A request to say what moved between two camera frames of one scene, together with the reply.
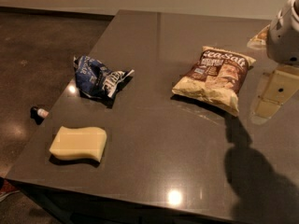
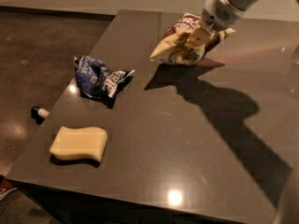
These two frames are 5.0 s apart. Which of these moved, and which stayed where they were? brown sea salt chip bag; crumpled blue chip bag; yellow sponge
Moved: brown sea salt chip bag
Stayed: yellow sponge; crumpled blue chip bag
